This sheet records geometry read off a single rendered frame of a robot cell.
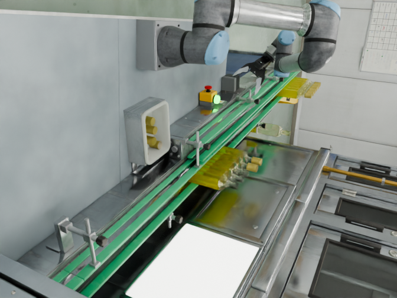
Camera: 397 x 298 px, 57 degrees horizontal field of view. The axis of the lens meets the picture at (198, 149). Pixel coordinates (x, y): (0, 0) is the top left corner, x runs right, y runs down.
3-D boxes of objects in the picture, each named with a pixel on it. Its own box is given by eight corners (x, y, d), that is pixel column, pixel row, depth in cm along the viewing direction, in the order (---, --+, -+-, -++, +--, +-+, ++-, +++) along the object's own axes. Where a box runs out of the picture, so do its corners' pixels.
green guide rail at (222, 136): (186, 158, 162) (202, 162, 158) (186, 155, 161) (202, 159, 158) (292, 65, 299) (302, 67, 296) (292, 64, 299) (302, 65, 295)
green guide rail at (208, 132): (186, 142, 158) (202, 146, 155) (186, 141, 158) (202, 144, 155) (293, 57, 296) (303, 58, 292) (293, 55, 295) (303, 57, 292)
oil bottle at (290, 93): (270, 95, 260) (310, 101, 248) (270, 87, 257) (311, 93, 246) (272, 93, 264) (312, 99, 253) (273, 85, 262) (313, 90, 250)
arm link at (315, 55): (337, 74, 134) (289, 78, 182) (342, 44, 132) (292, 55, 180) (307, 71, 132) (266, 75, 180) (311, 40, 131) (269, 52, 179)
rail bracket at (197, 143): (181, 164, 159) (207, 171, 154) (180, 129, 151) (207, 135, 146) (185, 161, 161) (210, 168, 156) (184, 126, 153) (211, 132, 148)
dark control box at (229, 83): (220, 90, 213) (234, 92, 209) (220, 77, 209) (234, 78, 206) (226, 86, 219) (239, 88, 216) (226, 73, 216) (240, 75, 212)
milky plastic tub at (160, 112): (129, 162, 146) (147, 167, 143) (123, 110, 136) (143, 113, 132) (153, 145, 160) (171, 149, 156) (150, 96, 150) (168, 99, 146)
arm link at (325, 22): (194, 25, 123) (342, 44, 132) (198, -21, 121) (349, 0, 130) (189, 31, 135) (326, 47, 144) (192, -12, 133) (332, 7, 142)
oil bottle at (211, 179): (179, 180, 161) (224, 192, 152) (179, 168, 159) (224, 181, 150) (186, 174, 166) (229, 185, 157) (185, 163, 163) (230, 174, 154)
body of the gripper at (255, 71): (260, 80, 192) (276, 62, 190) (259, 78, 184) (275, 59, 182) (249, 71, 194) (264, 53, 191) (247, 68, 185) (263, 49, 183)
